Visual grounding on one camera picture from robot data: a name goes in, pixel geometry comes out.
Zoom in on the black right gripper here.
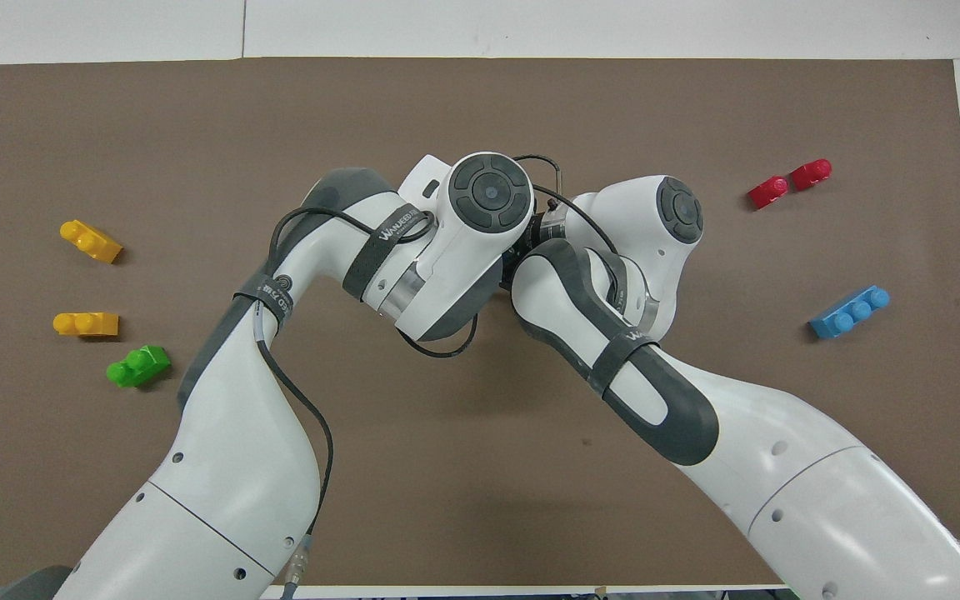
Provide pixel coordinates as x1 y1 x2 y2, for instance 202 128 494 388
500 236 541 291

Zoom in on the brown table mat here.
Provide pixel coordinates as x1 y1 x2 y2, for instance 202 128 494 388
0 57 960 589

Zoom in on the red single-stud toy brick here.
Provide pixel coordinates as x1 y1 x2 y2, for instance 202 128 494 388
747 175 790 211
789 158 833 192

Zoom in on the blue three-stud toy brick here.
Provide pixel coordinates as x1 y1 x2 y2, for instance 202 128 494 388
807 285 892 340

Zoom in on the green two-stud toy brick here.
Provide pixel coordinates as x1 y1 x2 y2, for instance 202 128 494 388
106 344 172 389

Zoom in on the yellow two-stud toy brick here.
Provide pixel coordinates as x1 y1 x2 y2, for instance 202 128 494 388
60 219 123 264
52 312 120 338

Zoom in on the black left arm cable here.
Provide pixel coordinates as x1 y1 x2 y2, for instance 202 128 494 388
251 204 481 600

